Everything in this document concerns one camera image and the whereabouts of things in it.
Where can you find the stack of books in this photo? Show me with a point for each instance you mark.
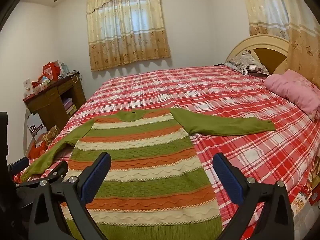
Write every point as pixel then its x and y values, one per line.
pixel 68 106

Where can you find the red gift box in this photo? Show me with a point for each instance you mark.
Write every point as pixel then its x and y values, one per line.
pixel 51 71

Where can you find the grey patterned pillow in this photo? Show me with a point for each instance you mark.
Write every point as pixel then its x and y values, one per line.
pixel 246 61

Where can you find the colourful boxes under bed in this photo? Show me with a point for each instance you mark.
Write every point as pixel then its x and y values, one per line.
pixel 306 192

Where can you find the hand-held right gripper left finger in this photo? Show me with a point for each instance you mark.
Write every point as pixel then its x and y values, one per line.
pixel 96 177

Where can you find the long beige floral curtain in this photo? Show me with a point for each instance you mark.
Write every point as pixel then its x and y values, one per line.
pixel 275 10

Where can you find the cream wooden headboard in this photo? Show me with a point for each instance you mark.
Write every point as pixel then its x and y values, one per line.
pixel 272 41

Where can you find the green orange striped knit sweater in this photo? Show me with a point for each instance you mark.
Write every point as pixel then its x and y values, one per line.
pixel 147 160

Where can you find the brown wooden desk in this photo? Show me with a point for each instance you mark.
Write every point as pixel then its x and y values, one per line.
pixel 50 105

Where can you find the light blue box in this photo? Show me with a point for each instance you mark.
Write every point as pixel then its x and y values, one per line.
pixel 64 68

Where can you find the brown floral bag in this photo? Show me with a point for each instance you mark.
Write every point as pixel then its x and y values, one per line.
pixel 51 133

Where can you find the white paper bag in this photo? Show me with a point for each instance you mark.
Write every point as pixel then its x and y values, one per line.
pixel 35 127

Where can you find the bed with red plaid sheet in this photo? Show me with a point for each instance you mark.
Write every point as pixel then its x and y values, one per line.
pixel 225 100

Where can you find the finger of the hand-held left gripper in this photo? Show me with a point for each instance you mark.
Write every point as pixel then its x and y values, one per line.
pixel 19 164
pixel 47 176

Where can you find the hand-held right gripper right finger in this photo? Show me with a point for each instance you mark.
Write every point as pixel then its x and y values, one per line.
pixel 228 180

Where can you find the red plastic bag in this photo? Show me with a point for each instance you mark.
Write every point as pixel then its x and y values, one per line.
pixel 37 150

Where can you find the beige floral window curtain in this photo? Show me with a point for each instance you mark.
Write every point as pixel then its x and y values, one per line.
pixel 125 30

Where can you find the white box with red print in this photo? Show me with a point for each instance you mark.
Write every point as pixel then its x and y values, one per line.
pixel 28 87

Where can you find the pink quilt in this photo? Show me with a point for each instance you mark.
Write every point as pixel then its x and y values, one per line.
pixel 295 90

